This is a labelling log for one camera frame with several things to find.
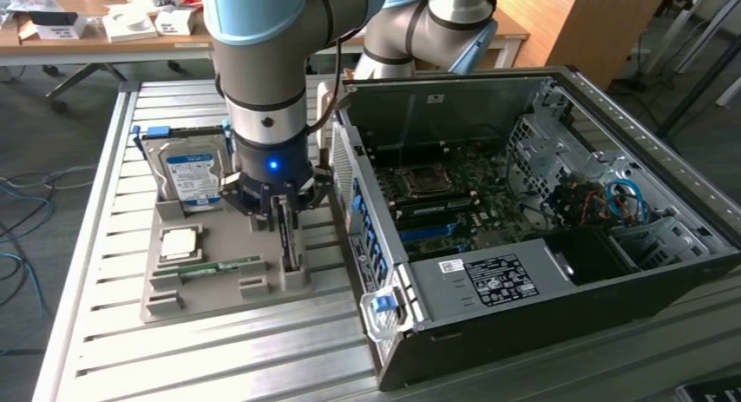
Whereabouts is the black open PC case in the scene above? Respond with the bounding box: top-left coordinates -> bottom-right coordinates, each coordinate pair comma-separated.
315,64 -> 741,392

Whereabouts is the red thin wire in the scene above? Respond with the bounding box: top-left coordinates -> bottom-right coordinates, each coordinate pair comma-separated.
584,188 -> 614,223

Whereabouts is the wooden cabinet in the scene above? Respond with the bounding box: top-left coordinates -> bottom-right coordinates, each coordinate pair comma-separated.
494,0 -> 676,90

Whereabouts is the green RAM stick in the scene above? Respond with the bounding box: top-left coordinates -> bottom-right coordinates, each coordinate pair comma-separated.
151,256 -> 261,278

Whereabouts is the white box with tape roll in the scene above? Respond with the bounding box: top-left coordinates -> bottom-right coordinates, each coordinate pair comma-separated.
101,4 -> 159,43

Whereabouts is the silver disk bay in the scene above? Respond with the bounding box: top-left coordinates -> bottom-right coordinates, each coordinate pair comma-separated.
606,217 -> 713,273

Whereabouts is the grey parts rack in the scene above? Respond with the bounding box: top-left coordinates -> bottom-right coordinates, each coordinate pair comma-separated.
140,188 -> 312,325

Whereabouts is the white box with black lid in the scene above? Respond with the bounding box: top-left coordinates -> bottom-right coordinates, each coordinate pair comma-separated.
28,10 -> 88,41

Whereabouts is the silver CPU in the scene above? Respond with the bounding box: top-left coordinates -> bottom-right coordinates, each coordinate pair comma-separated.
159,227 -> 204,260

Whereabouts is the green motherboard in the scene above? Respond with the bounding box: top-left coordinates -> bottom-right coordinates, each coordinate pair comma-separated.
369,141 -> 552,262

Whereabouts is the black graphics card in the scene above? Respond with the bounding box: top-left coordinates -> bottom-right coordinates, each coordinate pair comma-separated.
269,193 -> 305,275

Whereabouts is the black drive bay box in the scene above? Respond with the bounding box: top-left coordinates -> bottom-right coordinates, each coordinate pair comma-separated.
542,226 -> 641,286

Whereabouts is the blue floor cable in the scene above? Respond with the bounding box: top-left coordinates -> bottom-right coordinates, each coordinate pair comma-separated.
0,175 -> 57,355

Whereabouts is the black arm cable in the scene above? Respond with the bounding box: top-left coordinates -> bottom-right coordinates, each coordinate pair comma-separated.
304,0 -> 348,136

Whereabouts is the silver drive cage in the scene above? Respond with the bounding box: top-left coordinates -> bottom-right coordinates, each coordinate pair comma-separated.
508,110 -> 586,212

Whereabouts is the blue expansion slot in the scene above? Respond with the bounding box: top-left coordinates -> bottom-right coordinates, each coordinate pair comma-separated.
399,222 -> 469,252

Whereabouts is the blue data wire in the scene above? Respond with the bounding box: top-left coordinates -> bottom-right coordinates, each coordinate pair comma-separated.
604,178 -> 650,224

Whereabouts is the hard disk in blue caddy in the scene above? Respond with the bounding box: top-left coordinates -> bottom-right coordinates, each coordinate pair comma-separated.
131,122 -> 236,212

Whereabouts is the grey floor cable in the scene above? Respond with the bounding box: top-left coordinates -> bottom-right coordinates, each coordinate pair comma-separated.
0,165 -> 97,190

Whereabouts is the small white box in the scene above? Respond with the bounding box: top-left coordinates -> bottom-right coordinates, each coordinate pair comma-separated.
155,9 -> 197,36

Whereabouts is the black keyboard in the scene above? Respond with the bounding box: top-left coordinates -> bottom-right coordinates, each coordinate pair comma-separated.
674,378 -> 741,402

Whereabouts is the wooden desk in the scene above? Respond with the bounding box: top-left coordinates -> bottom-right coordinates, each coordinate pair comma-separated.
0,0 -> 532,80

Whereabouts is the grey power supply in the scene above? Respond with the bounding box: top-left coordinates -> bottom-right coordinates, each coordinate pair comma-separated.
408,239 -> 574,323

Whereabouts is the installed RAM stick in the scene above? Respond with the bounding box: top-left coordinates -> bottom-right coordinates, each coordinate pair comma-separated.
399,196 -> 473,215

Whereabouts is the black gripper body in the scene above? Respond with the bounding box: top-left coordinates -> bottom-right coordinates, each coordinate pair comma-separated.
233,132 -> 317,195

